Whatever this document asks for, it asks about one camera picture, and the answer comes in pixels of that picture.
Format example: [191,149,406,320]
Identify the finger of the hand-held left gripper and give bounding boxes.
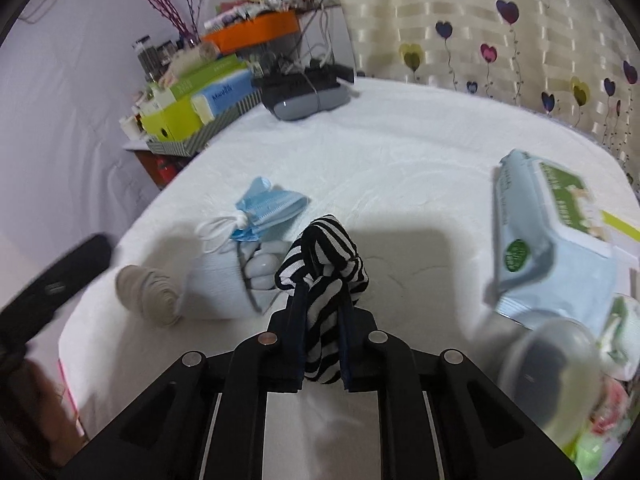
[15,234,114,346]

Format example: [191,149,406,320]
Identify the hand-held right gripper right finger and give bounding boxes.
[337,304,583,480]

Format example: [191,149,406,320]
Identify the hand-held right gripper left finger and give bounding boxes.
[60,282,307,480]

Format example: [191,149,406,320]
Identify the black and white striped sock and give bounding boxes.
[274,214,370,385]

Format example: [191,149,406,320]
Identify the person's left hand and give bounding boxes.
[0,357,68,466]

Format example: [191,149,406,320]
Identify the beige rolled sock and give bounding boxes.
[116,265,181,328]

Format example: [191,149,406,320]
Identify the light blue sock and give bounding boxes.
[187,240,296,321]

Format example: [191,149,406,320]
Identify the blue face mask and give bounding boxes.
[195,176,308,256]

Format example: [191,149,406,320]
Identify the red nightstand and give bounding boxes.
[125,142,191,191]

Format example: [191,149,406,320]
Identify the lime green box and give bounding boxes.
[140,95,208,142]

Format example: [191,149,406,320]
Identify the striped storage tray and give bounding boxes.
[145,92,266,157]

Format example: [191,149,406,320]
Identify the light blue wet wipes pack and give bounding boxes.
[484,149,618,331]

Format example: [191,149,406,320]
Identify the dark jar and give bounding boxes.
[132,35,161,83]

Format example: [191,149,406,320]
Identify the blue tissue box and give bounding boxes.
[192,70,263,123]

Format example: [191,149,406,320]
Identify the grey headset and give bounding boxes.
[252,67,358,122]

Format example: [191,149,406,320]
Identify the red patterned cloth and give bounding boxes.
[590,375,633,441]

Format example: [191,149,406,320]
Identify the small white green packet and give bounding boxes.
[597,292,640,381]

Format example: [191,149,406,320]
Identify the purple decorative branches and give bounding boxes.
[122,0,201,43]

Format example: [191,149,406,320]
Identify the orange box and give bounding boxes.
[202,10,301,56]

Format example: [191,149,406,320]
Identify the cream curtain with heart print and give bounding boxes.
[332,0,640,181]

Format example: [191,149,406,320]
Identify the black cables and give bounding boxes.
[260,35,358,86]

